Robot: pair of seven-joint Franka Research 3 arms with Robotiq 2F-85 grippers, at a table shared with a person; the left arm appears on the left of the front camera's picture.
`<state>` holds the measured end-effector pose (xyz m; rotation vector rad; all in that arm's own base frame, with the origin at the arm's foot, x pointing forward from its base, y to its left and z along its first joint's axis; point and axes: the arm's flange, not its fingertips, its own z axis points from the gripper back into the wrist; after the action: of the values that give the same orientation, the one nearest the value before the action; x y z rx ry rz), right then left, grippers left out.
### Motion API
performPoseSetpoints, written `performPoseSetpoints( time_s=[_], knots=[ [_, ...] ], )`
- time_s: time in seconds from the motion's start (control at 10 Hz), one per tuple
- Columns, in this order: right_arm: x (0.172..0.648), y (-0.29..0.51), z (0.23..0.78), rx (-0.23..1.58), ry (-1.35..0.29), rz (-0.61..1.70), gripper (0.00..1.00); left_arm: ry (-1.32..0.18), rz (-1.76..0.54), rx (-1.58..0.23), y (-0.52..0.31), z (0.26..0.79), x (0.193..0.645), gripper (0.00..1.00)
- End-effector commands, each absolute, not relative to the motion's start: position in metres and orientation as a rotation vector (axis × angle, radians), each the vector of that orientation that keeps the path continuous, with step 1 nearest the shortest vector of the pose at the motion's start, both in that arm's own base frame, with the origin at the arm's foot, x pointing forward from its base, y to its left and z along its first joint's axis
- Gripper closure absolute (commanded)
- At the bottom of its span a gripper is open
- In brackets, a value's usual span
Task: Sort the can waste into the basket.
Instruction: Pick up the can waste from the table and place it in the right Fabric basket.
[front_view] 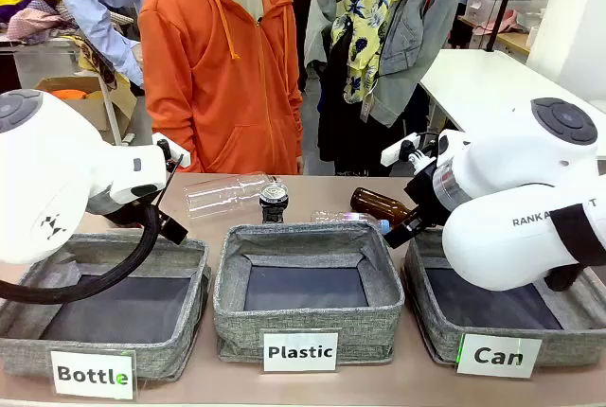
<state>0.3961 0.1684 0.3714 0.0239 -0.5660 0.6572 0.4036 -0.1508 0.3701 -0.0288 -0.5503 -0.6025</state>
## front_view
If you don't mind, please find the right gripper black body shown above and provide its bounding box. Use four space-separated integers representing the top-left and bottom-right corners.
404 164 452 229

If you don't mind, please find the large clear plastic bottle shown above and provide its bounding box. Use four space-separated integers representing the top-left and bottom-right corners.
183 173 288 221

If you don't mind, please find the small clear plastic bottle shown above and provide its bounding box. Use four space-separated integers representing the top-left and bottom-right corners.
311 208 392 234

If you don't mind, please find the black drink can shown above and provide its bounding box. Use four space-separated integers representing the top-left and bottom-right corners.
258 184 288 224

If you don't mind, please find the grey fabric basket Bottle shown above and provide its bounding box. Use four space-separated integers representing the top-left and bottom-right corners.
0 232 212 382

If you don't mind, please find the grey fabric basket Plastic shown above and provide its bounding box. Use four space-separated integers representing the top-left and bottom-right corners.
212 221 406 364

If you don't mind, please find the white Can label sign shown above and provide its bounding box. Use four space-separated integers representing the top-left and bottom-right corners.
455 333 544 379

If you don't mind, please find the grey fabric basket Can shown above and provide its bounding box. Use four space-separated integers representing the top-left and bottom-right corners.
401 226 606 369

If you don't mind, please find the brown glass bottle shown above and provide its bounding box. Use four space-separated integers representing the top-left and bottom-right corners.
349 186 418 229

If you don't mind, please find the white work table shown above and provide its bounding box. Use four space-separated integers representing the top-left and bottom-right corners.
419 48 606 160

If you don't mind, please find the brown cardboard box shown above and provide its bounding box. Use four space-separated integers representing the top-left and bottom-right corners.
35 73 138 146

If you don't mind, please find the white Plastic label sign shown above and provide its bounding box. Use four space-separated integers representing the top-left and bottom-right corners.
262 330 340 373

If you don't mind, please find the person in orange hoodie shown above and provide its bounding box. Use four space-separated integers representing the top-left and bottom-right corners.
138 0 304 176

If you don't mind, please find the white Bottle label sign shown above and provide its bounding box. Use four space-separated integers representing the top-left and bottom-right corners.
49 348 137 401

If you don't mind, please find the person in grey jacket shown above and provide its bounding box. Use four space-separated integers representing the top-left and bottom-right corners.
304 0 468 176

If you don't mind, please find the brown wooden desk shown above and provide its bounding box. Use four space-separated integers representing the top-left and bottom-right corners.
456 13 531 56

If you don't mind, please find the pink cloth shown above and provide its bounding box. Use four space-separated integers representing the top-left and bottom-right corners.
472 9 525 35

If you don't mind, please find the black pole stand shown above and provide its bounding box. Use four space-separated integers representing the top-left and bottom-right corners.
485 0 525 53

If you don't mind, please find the pile of colourful clothes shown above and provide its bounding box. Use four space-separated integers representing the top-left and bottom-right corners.
0 0 80 42

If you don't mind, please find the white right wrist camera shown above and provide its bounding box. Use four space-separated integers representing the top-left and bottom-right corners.
381 133 420 166

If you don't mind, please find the black corrugated cable hose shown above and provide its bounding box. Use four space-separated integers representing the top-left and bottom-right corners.
0 203 162 305

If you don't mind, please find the black strap on arm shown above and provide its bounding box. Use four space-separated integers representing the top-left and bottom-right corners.
551 203 606 266

